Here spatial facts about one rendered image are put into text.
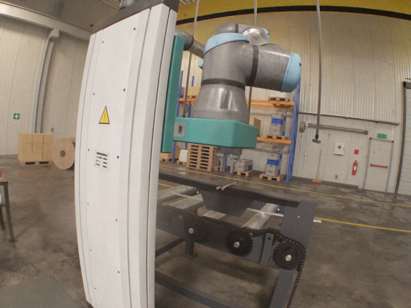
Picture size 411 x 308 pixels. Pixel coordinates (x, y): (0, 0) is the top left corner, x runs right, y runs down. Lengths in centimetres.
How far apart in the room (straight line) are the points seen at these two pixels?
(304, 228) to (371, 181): 934
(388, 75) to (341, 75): 223
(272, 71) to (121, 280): 70
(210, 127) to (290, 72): 25
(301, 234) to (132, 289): 91
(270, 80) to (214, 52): 15
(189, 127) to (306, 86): 1014
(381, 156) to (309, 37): 620
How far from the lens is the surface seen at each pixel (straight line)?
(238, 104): 54
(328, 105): 1040
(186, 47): 122
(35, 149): 836
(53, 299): 91
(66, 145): 762
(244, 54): 57
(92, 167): 69
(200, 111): 53
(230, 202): 135
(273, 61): 59
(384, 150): 1058
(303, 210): 124
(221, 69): 55
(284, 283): 140
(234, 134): 49
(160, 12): 57
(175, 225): 157
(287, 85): 61
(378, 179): 1060
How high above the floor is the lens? 143
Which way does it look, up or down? 5 degrees down
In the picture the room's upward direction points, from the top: 6 degrees clockwise
